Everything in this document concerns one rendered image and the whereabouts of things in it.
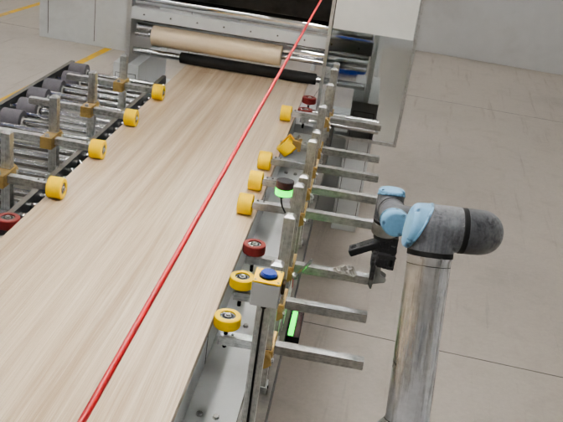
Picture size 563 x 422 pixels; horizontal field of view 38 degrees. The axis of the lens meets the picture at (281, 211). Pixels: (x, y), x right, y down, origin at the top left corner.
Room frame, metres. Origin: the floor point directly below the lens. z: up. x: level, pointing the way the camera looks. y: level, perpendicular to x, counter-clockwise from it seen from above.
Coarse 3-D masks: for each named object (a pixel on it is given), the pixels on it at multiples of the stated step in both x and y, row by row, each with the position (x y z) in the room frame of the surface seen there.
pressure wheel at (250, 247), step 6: (246, 240) 2.56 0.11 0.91; (252, 240) 2.57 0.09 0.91; (258, 240) 2.57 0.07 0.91; (246, 246) 2.52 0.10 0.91; (252, 246) 2.52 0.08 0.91; (258, 246) 2.52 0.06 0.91; (264, 246) 2.53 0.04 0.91; (246, 252) 2.51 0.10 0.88; (252, 252) 2.51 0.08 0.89; (258, 252) 2.51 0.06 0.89; (264, 252) 2.53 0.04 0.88; (252, 270) 2.54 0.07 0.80
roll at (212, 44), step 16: (144, 32) 4.92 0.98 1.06; (160, 32) 4.87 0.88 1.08; (176, 32) 4.88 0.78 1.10; (192, 32) 4.90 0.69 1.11; (176, 48) 4.88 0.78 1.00; (192, 48) 4.85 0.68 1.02; (208, 48) 4.84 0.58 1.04; (224, 48) 4.83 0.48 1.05; (240, 48) 4.83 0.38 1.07; (256, 48) 4.83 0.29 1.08; (272, 48) 4.84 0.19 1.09; (272, 64) 4.85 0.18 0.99; (320, 64) 4.84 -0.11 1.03
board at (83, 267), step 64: (128, 128) 3.57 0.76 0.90; (192, 128) 3.70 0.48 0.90; (256, 128) 3.85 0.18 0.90; (128, 192) 2.84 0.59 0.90; (192, 192) 2.93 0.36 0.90; (256, 192) 3.03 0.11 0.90; (0, 256) 2.21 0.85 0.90; (64, 256) 2.27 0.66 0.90; (128, 256) 2.33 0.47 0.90; (192, 256) 2.39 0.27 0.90; (0, 320) 1.86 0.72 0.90; (64, 320) 1.91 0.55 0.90; (128, 320) 1.95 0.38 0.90; (192, 320) 2.00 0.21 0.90; (0, 384) 1.59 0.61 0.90; (64, 384) 1.62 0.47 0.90; (128, 384) 1.66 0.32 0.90
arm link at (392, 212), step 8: (384, 200) 2.45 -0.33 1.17; (392, 200) 2.43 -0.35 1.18; (400, 200) 2.46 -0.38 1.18; (384, 208) 2.40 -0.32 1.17; (392, 208) 2.37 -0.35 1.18; (400, 208) 2.37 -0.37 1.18; (408, 208) 2.38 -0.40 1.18; (384, 216) 2.35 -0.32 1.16; (392, 216) 2.34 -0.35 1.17; (400, 216) 2.34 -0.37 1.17; (384, 224) 2.34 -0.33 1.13; (392, 224) 2.34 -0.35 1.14; (400, 224) 2.34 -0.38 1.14; (392, 232) 2.34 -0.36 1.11; (400, 232) 2.34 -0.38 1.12
